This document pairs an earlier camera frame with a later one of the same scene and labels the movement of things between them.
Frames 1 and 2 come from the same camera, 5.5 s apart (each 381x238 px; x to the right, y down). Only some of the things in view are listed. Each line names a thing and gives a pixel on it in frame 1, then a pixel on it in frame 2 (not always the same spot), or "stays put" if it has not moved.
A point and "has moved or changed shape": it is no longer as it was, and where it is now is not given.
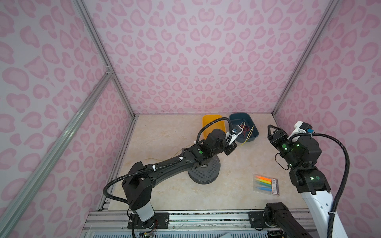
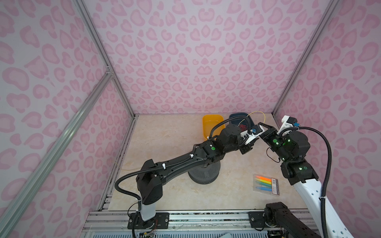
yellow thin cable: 249,133 has moved or changed shape
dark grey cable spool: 207,173 stays put
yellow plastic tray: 207,118 stays put
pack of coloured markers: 266,185 stays put
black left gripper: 230,148 → 247,147
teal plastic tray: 249,131 stays put
